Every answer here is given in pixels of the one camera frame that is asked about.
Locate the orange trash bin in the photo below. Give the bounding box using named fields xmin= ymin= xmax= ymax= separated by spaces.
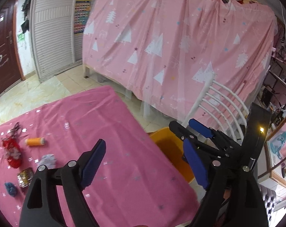
xmin=149 ymin=127 xmax=194 ymax=183

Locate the blue knitted sock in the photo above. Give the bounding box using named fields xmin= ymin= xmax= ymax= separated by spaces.
xmin=4 ymin=182 xmax=18 ymax=197

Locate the white metal chair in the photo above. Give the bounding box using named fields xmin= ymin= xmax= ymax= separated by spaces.
xmin=181 ymin=71 xmax=250 ymax=143

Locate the shiny gold snack wrapper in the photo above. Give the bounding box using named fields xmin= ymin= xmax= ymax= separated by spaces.
xmin=17 ymin=168 xmax=34 ymax=189

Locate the crumpled white paper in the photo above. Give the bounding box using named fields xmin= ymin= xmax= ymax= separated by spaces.
xmin=37 ymin=154 xmax=56 ymax=169

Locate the orange thread spool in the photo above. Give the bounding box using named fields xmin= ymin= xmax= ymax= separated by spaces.
xmin=25 ymin=137 xmax=46 ymax=147

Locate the pink star tablecloth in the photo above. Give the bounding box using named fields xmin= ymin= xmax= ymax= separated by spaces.
xmin=0 ymin=86 xmax=199 ymax=226

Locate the pink tree pattern curtain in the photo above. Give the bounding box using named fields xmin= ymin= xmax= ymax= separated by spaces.
xmin=82 ymin=0 xmax=276 ymax=120

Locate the dark red door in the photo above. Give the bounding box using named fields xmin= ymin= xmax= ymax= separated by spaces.
xmin=0 ymin=0 xmax=25 ymax=96

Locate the white louvered wardrobe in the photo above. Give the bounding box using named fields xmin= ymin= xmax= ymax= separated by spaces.
xmin=30 ymin=0 xmax=94 ymax=82

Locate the hanging black bag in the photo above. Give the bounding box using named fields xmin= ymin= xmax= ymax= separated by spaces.
xmin=21 ymin=0 xmax=31 ymax=34

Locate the colourful wall chart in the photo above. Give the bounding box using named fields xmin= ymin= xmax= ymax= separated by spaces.
xmin=74 ymin=0 xmax=92 ymax=34

